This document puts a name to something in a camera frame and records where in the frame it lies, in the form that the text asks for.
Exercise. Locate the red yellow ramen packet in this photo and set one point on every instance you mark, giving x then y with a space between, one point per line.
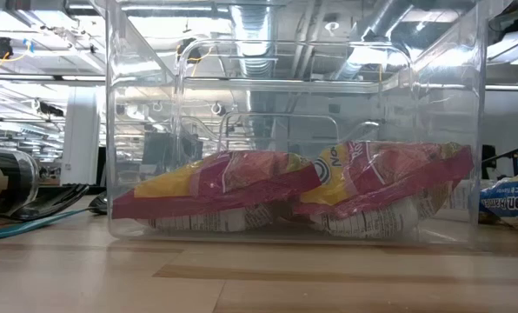
393 182
224 187

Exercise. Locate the seasoning jar white lid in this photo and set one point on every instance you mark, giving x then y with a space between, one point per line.
7 182

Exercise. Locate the large clear plastic bin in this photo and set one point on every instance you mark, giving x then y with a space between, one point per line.
146 130

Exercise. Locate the white building column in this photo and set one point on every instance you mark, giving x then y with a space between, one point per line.
81 139

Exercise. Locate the black background rod stand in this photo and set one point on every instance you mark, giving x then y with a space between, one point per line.
488 163

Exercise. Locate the blue ramen packet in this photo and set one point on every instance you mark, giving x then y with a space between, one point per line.
511 195

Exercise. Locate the black ceiling-mounted device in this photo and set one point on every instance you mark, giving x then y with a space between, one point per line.
0 47

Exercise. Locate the silver ribbed ceiling duct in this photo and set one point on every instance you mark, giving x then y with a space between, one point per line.
254 43

